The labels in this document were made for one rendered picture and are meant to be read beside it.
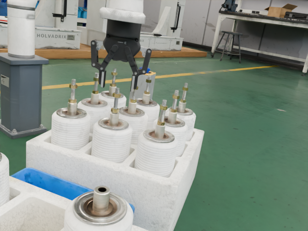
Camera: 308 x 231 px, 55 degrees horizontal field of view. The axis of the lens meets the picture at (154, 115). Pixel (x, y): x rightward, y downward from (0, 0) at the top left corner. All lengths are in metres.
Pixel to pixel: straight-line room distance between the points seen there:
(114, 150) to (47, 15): 2.55
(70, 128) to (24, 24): 0.54
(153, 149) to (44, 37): 2.41
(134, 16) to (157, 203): 0.40
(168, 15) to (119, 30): 3.80
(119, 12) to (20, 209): 0.41
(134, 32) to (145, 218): 0.42
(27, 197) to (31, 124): 0.70
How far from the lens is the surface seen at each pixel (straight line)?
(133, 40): 0.67
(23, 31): 1.18
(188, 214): 0.89
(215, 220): 0.90
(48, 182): 0.77
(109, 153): 0.71
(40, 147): 0.77
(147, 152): 0.66
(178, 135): 0.77
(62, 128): 0.75
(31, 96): 1.22
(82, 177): 0.73
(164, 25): 4.38
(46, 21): 3.15
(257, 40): 5.87
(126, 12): 0.61
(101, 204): 0.42
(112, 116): 0.71
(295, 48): 5.66
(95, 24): 3.54
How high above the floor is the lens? 0.52
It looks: 19 degrees down
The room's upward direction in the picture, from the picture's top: 9 degrees clockwise
